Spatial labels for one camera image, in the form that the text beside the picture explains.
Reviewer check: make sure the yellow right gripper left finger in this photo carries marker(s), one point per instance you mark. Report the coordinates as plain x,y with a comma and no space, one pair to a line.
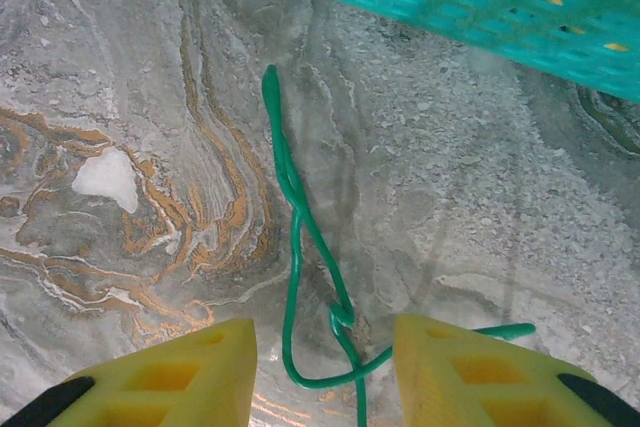
190,382

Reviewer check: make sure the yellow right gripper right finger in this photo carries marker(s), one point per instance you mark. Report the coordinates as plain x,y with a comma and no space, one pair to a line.
470,377

